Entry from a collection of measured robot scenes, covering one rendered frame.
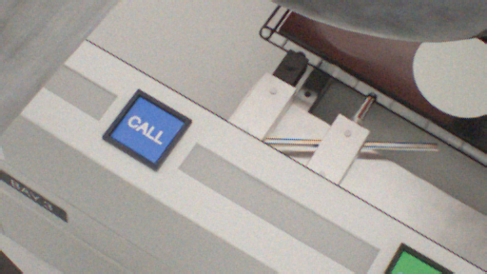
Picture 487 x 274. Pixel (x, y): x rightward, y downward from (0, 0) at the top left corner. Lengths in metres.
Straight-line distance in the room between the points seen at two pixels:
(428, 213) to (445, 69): 0.15
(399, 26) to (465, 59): 0.57
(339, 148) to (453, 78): 0.15
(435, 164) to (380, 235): 0.22
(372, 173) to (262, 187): 0.15
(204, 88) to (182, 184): 0.22
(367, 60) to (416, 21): 0.54
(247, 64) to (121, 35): 0.14
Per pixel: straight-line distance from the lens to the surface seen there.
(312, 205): 0.86
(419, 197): 0.97
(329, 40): 1.01
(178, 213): 0.85
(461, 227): 0.97
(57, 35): 0.57
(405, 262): 0.85
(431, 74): 1.02
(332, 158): 0.94
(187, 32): 1.09
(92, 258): 1.11
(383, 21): 0.47
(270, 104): 0.96
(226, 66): 1.07
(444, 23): 0.48
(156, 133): 0.87
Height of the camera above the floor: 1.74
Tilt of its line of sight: 63 degrees down
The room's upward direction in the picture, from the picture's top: 12 degrees clockwise
